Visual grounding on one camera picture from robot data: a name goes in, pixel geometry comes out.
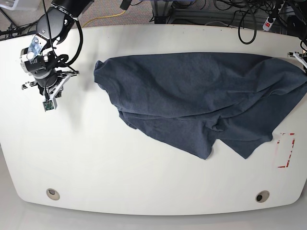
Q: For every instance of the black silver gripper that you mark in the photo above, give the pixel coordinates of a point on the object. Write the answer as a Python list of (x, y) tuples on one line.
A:
[(39, 67)]

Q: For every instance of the dark blue T-shirt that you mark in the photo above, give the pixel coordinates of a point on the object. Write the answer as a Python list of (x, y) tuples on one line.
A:
[(190, 100)]

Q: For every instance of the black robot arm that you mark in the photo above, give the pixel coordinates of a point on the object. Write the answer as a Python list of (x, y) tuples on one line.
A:
[(52, 29)]

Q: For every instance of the black tripod stand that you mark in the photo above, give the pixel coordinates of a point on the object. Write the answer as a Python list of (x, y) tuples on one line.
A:
[(15, 31)]

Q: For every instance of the white power strip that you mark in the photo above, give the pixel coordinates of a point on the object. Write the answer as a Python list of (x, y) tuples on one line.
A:
[(273, 15)]

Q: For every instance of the red tape rectangle marking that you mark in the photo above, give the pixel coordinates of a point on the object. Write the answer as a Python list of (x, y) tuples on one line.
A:
[(285, 148)]

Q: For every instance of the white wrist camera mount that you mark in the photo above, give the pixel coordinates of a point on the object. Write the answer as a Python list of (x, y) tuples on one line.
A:
[(51, 93)]

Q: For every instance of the left table cable grommet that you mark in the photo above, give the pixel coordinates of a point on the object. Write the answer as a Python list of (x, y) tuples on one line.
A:
[(52, 194)]

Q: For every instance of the table cable grommet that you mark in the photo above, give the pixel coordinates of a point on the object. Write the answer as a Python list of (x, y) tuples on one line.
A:
[(52, 194), (262, 196)]

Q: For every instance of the aluminium frame column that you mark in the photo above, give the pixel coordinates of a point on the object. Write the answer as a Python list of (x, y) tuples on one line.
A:
[(161, 10)]

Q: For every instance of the right table cable grommet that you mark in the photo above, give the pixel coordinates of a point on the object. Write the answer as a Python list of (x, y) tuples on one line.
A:
[(262, 196)]

